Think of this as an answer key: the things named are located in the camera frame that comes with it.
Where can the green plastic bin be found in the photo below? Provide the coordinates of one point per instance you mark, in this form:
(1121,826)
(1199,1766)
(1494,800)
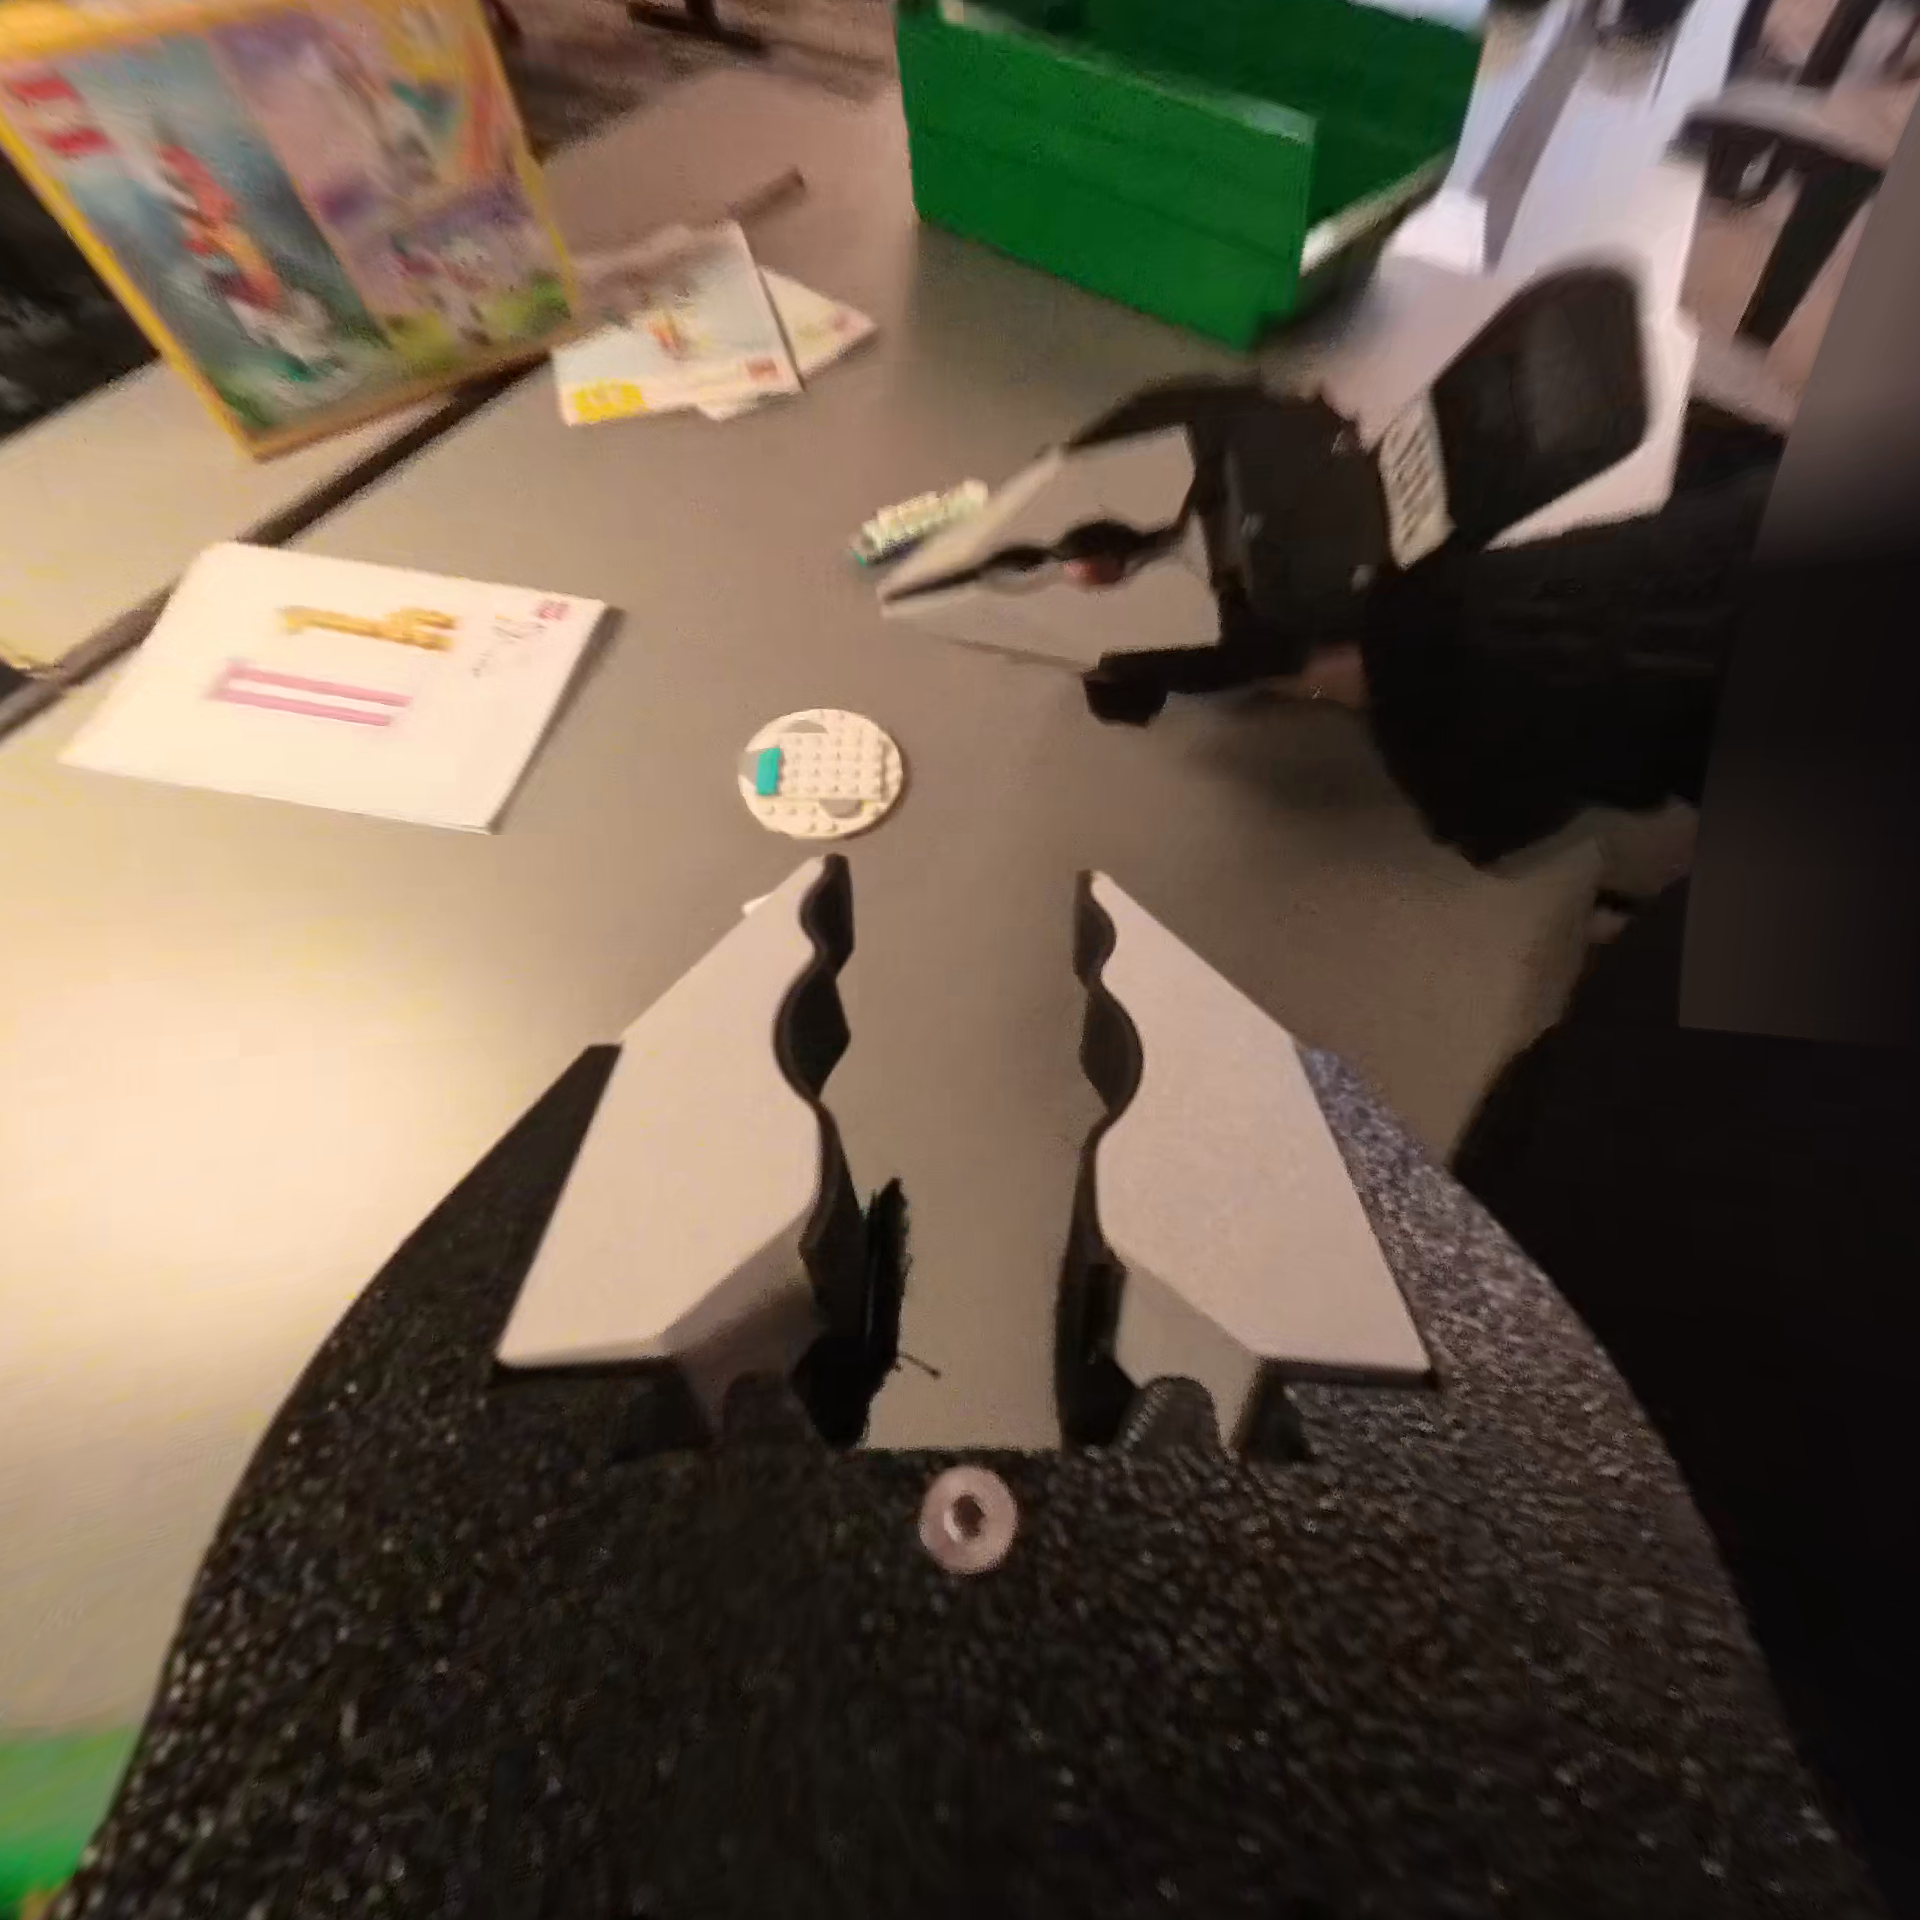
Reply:
(1096,182)

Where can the white round studded plate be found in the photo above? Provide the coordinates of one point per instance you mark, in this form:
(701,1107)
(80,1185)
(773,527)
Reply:
(840,764)

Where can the person's black clothing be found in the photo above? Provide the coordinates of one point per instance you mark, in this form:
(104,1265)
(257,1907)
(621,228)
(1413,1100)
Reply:
(1650,1201)

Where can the green plastic object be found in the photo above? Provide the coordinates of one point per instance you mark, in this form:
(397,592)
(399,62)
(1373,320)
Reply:
(53,1816)

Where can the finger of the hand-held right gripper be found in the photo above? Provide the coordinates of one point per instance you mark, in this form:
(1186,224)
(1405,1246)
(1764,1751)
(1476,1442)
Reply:
(1049,504)
(1021,622)

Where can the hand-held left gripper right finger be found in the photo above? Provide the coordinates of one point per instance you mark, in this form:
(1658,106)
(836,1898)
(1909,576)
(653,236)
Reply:
(1261,1201)

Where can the folded paper leaflet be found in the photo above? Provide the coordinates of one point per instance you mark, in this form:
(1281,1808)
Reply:
(829,322)
(662,329)

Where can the yellow toy set box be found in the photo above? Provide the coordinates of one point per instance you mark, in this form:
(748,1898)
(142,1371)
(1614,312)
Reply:
(301,224)

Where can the white instruction booklet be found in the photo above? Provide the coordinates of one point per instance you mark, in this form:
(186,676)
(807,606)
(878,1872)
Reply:
(450,751)

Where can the small dark red brick piece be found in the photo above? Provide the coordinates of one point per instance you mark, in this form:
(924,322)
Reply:
(1101,568)

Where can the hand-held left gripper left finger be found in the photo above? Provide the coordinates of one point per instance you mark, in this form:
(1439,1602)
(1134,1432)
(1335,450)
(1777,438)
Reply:
(676,1201)

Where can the white teal brick strip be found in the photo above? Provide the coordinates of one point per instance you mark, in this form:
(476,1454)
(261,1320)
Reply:
(922,516)

